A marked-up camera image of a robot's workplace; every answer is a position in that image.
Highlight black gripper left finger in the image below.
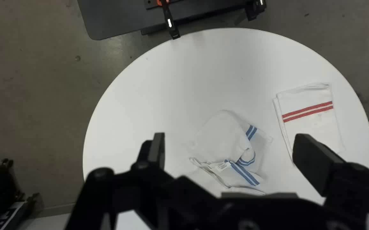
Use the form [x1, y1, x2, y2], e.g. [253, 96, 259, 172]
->
[137, 132, 167, 173]

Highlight white towel blue stripes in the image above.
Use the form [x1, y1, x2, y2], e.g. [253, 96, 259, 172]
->
[188, 109, 275, 195]

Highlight black clamp orange handle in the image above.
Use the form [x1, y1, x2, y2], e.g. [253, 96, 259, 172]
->
[146, 0, 181, 41]

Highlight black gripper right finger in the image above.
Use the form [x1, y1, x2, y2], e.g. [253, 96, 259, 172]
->
[292, 133, 352, 196]

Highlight white towel red stripes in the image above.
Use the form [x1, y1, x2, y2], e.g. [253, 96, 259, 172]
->
[272, 82, 347, 158]

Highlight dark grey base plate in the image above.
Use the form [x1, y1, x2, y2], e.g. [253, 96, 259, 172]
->
[77, 0, 268, 43]

